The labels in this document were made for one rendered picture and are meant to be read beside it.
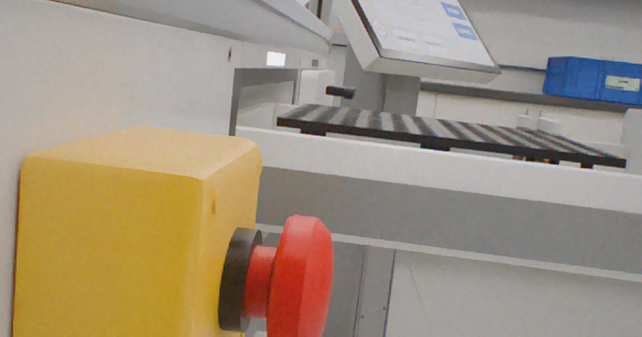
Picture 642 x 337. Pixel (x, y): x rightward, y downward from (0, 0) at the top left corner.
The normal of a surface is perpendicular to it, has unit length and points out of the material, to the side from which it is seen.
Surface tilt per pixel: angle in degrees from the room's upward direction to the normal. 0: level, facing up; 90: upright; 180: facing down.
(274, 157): 90
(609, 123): 90
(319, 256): 55
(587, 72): 91
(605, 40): 90
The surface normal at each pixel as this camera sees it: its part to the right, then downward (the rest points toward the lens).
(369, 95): -0.64, 0.04
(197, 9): 0.99, 0.12
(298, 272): -0.01, -0.39
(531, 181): -0.08, 0.14
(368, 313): 0.76, 0.18
